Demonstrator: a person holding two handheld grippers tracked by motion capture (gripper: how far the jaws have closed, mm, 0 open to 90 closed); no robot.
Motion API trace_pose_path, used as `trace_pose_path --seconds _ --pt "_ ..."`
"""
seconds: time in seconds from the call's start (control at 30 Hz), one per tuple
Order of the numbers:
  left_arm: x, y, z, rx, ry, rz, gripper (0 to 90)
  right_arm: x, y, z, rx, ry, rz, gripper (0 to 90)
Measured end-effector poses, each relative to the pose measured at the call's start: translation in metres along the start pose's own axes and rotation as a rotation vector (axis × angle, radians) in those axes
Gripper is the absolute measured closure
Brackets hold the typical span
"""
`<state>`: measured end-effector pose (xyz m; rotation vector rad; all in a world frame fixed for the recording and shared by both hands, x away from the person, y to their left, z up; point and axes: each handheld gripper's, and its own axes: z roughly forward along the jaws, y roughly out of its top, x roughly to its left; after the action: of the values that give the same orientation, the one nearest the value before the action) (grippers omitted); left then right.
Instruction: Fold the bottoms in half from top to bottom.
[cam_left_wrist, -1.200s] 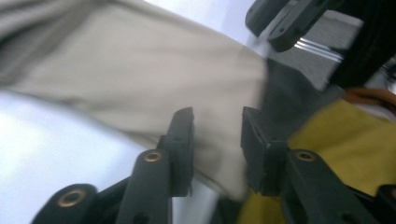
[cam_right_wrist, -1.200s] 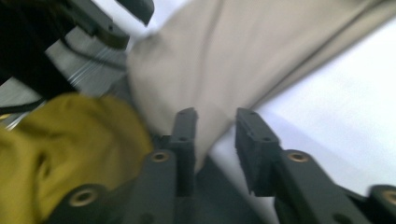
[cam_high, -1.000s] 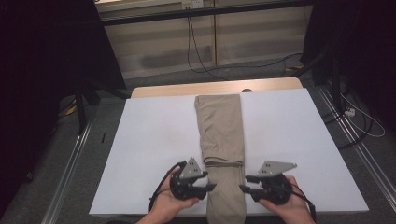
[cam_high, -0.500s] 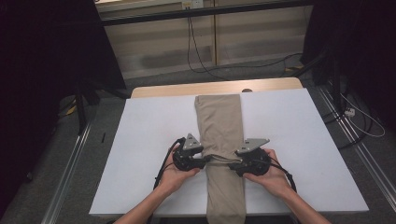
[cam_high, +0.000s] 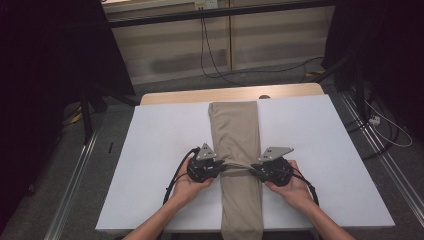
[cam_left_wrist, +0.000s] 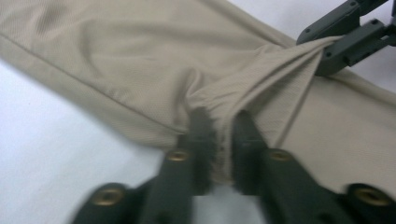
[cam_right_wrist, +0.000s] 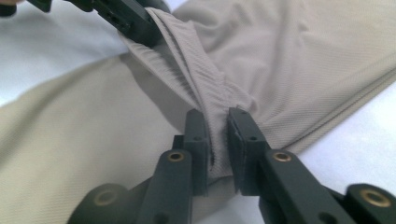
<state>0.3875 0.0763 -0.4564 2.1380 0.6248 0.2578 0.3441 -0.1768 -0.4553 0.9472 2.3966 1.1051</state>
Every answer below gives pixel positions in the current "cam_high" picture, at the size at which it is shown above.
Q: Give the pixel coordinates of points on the black metal stand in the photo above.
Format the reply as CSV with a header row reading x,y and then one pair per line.
x,y
87,113
358,86

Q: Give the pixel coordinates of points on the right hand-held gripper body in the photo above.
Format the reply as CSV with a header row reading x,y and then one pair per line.
x,y
276,170

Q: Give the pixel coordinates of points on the beige pants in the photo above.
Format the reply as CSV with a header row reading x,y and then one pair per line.
x,y
236,133

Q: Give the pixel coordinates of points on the aluminium floor rail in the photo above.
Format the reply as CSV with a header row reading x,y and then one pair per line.
x,y
71,186
386,163

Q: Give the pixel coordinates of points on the white wall socket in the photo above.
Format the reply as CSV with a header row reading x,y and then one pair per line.
x,y
206,4

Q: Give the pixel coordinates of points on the small black stick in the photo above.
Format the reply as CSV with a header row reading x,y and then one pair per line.
x,y
110,147

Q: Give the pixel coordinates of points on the black horizontal metal bar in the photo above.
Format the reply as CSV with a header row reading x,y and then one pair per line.
x,y
213,13

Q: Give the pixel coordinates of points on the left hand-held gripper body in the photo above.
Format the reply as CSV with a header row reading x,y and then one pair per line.
x,y
201,170

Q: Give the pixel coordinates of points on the white table cover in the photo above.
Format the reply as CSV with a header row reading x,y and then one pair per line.
x,y
160,133

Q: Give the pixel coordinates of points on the person's left hand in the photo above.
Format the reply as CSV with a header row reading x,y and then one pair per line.
x,y
188,190

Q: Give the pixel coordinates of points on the person's right hand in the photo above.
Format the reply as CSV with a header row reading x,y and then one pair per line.
x,y
293,193

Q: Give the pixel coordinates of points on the black curtain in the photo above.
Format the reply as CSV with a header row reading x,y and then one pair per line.
x,y
50,66
383,50

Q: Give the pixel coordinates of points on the yellow floor tape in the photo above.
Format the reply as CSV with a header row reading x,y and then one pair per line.
x,y
76,117
315,73

